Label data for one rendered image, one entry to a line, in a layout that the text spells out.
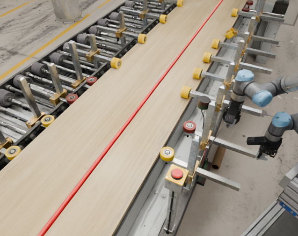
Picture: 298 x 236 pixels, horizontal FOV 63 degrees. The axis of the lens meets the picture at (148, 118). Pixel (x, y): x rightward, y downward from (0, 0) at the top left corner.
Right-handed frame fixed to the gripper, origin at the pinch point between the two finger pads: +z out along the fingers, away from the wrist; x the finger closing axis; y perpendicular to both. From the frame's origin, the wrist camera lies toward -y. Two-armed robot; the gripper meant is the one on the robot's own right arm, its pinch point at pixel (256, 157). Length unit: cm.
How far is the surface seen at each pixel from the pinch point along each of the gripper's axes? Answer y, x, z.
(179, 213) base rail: -29, -45, 13
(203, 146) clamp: -30.0, -8.6, -3.1
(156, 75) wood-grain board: -83, 39, -7
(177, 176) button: -30, -56, -41
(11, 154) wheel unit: -123, -65, -8
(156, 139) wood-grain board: -56, -19, -7
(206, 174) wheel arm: -22.8, -26.3, -3.2
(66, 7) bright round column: -358, 238, 56
